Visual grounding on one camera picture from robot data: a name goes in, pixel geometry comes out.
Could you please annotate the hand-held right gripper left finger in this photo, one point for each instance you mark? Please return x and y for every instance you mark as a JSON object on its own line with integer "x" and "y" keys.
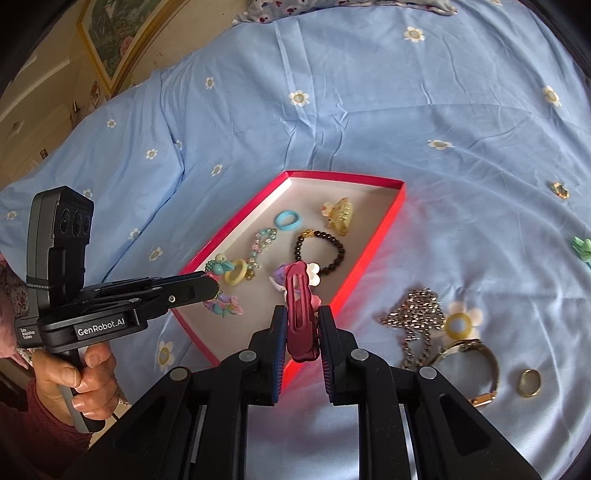
{"x": 278, "y": 350}

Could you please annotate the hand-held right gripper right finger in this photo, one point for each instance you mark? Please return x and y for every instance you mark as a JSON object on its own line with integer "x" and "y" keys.
{"x": 325, "y": 350}

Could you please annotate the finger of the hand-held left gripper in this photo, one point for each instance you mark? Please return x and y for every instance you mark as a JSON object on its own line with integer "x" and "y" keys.
{"x": 184, "y": 293}
{"x": 138, "y": 282}

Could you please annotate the dark red hair clip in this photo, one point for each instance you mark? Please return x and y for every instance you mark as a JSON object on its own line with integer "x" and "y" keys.
{"x": 299, "y": 323}

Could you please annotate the purple hair clip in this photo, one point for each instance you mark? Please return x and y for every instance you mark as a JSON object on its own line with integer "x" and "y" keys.
{"x": 278, "y": 276}

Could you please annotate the yellow hair claw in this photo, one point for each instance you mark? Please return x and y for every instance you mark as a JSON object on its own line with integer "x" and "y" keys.
{"x": 341, "y": 214}

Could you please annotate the red cardboard box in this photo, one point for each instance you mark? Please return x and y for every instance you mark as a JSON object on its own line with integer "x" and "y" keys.
{"x": 360, "y": 217}

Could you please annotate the person's left forearm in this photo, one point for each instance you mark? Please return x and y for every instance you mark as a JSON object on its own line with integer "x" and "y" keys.
{"x": 27, "y": 429}

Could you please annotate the person's left hand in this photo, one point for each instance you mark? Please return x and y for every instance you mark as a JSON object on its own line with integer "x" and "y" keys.
{"x": 97, "y": 378}

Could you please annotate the person's floral garment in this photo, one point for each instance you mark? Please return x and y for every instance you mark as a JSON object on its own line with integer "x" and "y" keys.
{"x": 9, "y": 290}

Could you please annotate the gold watch green face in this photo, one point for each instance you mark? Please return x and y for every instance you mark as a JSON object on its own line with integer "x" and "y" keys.
{"x": 461, "y": 347}

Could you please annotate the blue floral bed sheet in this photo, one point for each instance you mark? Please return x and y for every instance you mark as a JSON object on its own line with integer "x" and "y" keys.
{"x": 369, "y": 92}

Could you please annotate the green bow hair clip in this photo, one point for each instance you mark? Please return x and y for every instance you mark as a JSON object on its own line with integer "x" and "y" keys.
{"x": 582, "y": 247}

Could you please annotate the patterned pillow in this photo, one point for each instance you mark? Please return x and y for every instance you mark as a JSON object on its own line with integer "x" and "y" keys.
{"x": 286, "y": 7}

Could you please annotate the framed wall painting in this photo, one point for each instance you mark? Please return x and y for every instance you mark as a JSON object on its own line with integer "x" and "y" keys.
{"x": 120, "y": 37}

